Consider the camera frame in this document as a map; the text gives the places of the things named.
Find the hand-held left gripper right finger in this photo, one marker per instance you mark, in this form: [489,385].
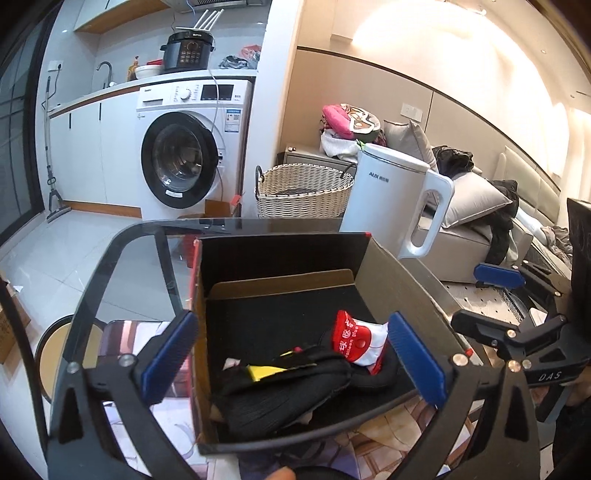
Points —
[415,364]

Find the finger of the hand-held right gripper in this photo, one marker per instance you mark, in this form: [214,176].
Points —
[480,325]
[498,275]

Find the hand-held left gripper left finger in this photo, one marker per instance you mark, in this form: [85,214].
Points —
[168,355]

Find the red and white packet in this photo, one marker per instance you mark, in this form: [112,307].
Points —
[364,341]

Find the black mesh pad yellow label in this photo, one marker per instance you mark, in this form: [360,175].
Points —
[286,397]

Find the black and red cardboard box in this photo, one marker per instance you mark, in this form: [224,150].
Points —
[258,263]

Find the person's left hand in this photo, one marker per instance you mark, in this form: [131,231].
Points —
[277,474]

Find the grey sofa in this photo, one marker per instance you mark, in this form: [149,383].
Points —
[461,254]

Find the black jacket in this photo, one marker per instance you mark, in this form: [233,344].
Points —
[503,221]

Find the flat grey pillow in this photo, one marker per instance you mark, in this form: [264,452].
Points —
[475,198]

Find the printed table mat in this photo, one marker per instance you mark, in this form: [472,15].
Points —
[369,443]

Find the round wooden stool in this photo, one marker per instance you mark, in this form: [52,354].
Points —
[51,360]

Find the black backpack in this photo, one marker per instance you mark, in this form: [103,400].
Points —
[455,159]

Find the white electric kettle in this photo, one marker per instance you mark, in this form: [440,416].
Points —
[383,198]

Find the brown cardboard box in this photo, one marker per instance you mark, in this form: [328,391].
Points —
[9,332]

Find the upright grey pillow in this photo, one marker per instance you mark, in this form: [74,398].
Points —
[411,138]

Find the wicker laundry basket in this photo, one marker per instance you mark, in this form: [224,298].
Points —
[300,194]

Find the white base cabinet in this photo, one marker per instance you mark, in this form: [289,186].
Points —
[92,152]

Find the pink bag pile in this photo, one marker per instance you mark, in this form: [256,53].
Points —
[341,120]

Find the grey side cabinet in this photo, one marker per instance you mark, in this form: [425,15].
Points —
[304,154]

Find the flat mop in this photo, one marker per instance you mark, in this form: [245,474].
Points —
[48,138]

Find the white washing machine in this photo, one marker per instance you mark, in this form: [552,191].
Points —
[184,97]

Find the dark glass door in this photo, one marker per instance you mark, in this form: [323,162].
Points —
[18,138]

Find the white bowl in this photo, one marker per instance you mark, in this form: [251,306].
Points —
[147,72]

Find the kitchen faucet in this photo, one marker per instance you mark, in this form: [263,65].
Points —
[110,74]

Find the crumpled clothes on washer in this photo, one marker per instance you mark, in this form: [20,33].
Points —
[235,62]

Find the black pressure cooker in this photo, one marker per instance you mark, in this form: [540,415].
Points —
[187,53]

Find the white router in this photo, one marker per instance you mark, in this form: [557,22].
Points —
[196,30]

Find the range hood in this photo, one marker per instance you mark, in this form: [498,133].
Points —
[217,3]

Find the wall switch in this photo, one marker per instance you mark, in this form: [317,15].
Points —
[412,112]

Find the white wall socket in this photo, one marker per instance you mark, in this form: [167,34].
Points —
[55,65]

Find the white wall cabinet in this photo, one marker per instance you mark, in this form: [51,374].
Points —
[115,14]

